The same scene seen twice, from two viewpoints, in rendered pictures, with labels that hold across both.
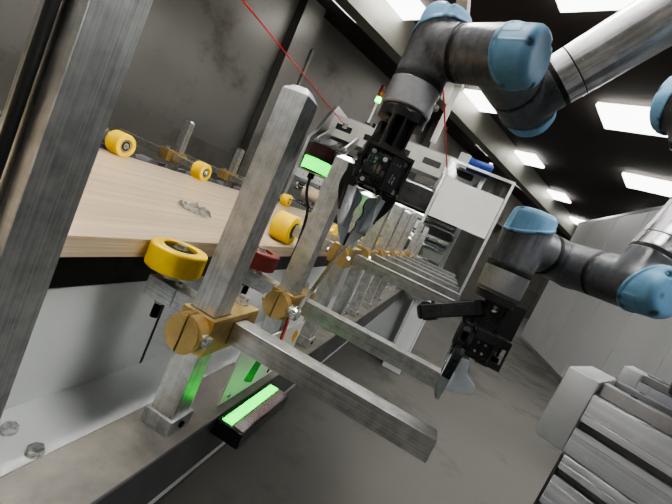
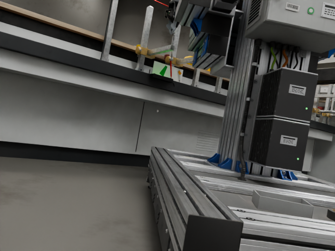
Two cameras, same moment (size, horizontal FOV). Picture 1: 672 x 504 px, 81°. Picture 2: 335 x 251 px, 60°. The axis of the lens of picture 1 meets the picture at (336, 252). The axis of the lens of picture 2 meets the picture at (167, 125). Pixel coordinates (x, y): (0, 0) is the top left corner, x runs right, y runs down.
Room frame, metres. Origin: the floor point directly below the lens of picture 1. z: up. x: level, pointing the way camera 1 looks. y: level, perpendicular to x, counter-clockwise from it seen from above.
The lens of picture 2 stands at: (-0.88, -1.40, 0.36)
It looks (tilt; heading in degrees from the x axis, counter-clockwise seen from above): 0 degrees down; 41
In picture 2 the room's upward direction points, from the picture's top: 10 degrees clockwise
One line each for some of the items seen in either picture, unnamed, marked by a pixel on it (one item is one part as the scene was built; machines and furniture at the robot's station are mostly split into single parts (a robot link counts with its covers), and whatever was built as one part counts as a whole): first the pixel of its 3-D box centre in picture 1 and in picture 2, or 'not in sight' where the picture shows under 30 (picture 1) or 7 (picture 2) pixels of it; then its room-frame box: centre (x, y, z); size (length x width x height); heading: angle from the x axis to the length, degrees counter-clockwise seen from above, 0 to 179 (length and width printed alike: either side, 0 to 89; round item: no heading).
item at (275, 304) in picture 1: (288, 300); (174, 61); (0.75, 0.05, 0.84); 0.14 x 0.06 x 0.05; 165
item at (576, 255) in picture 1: (571, 265); not in sight; (0.69, -0.38, 1.12); 0.11 x 0.11 x 0.08; 19
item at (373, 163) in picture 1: (387, 152); (173, 11); (0.59, -0.01, 1.15); 0.09 x 0.08 x 0.12; 5
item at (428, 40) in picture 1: (434, 51); not in sight; (0.60, -0.01, 1.31); 0.09 x 0.08 x 0.11; 49
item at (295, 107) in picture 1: (227, 271); (144, 40); (0.48, 0.11, 0.92); 0.04 x 0.04 x 0.48; 75
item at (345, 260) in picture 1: (344, 254); not in sight; (0.99, -0.02, 0.94); 0.14 x 0.06 x 0.05; 165
